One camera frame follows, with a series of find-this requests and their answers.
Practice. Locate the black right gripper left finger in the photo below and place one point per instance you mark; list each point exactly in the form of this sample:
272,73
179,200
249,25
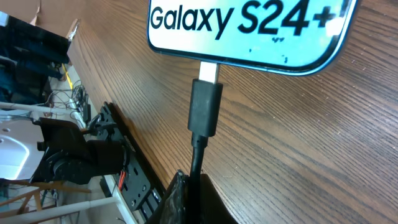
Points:
172,208

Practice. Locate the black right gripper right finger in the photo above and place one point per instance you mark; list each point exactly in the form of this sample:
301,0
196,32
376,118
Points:
212,208

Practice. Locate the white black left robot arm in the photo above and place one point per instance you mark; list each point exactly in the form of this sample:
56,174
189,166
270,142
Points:
49,150

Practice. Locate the Galaxy S24+ smartphone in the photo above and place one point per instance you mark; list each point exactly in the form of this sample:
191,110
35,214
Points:
288,37

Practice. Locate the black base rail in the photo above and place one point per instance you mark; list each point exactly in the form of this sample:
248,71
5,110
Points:
142,190

